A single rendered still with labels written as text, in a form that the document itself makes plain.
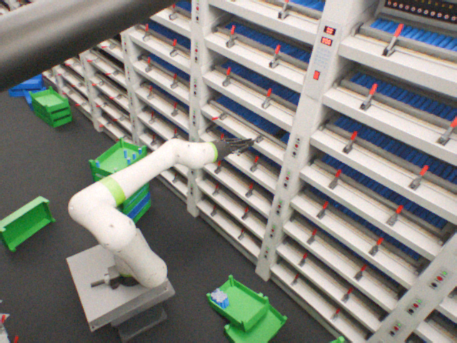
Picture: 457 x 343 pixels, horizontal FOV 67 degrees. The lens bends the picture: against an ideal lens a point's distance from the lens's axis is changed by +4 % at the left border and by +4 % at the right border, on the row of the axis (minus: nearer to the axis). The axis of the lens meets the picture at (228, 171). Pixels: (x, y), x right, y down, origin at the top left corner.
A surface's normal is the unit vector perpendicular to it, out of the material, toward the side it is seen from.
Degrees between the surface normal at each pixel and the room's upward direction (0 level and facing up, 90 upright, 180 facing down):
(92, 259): 2
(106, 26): 103
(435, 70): 18
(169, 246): 0
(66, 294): 0
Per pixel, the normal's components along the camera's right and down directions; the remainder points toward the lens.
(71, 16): 0.47, 0.01
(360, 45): -0.12, -0.61
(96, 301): 0.08, -0.75
